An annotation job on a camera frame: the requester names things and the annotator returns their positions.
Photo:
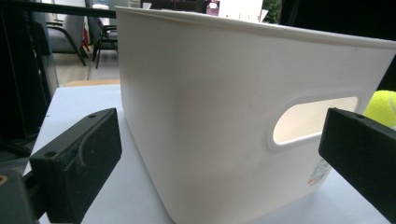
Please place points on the black metal chair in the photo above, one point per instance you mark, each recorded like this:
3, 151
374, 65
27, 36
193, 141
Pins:
106, 39

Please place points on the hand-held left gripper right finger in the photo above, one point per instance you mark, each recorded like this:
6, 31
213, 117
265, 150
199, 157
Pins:
361, 149

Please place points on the black stand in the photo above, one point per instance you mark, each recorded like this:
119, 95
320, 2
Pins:
21, 71

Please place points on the grey chair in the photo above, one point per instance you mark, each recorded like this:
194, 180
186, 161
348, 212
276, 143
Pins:
67, 35

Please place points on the yellow tennis ball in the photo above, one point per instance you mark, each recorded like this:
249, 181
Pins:
382, 107

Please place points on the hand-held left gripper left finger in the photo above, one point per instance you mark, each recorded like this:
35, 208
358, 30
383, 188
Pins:
77, 161

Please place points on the white board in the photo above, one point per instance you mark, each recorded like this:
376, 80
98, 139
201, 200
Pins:
239, 8

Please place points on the white plastic storage bin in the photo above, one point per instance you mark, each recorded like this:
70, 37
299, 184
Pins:
211, 102

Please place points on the green plant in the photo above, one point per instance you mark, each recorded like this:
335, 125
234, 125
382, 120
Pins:
272, 10

